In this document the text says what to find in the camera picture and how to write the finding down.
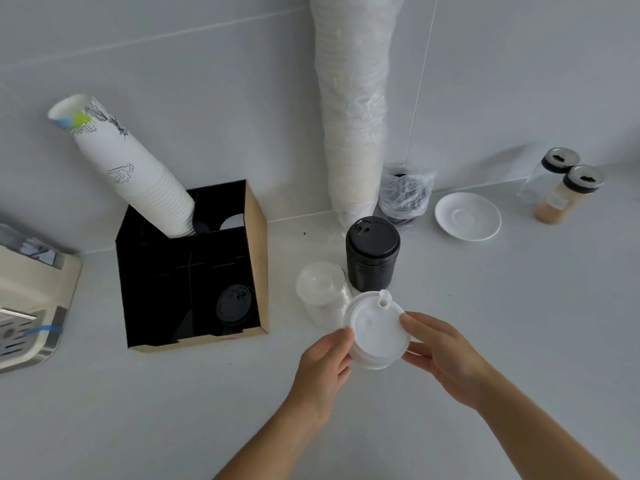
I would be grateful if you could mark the empty glass jar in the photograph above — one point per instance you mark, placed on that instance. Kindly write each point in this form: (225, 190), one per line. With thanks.
(542, 177)

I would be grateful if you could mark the black cup with lid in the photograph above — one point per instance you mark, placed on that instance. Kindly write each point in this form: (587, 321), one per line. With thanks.
(372, 254)

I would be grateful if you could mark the person's right thumb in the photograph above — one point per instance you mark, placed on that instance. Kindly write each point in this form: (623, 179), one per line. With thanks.
(416, 355)

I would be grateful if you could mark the person's right hand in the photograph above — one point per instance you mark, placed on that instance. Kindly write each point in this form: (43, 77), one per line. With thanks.
(455, 359)

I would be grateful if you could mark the person's left hand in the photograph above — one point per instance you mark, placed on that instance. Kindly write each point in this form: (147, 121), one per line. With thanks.
(320, 374)

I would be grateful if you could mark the jar of brown powder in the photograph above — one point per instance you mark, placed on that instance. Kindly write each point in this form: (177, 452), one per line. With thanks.
(562, 199)

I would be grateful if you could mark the plastic bag of black lids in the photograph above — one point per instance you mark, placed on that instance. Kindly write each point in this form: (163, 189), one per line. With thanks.
(406, 194)

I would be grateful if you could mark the stack of printed paper cups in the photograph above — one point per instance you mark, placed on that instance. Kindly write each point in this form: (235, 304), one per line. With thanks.
(135, 169)

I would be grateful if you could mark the person's left thumb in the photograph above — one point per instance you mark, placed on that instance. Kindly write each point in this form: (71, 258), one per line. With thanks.
(345, 368)

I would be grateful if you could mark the black cup lid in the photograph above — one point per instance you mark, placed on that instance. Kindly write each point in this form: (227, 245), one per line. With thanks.
(235, 304)

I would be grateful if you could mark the white round lid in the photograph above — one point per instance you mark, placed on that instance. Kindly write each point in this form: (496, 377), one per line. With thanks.
(233, 222)

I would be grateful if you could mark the tall sleeve of white lids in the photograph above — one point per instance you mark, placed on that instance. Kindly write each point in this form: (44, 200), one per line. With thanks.
(352, 119)

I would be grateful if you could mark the white plastic cup lid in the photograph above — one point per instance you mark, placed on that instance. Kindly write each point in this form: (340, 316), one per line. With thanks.
(375, 329)

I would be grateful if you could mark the black cardboard organiser box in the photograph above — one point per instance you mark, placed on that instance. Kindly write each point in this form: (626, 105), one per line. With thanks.
(165, 284)

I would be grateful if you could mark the person's right forearm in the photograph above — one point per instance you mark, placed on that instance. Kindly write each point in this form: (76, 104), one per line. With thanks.
(535, 434)

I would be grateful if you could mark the beige coffee machine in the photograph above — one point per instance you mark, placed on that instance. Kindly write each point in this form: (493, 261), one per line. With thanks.
(30, 304)

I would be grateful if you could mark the clear plastic cup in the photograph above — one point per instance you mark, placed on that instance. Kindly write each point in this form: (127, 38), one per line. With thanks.
(320, 292)

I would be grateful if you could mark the white saucer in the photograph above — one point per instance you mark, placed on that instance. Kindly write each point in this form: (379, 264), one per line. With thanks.
(467, 217)

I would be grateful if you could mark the person's left forearm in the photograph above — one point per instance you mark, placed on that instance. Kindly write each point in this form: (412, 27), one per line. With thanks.
(272, 444)

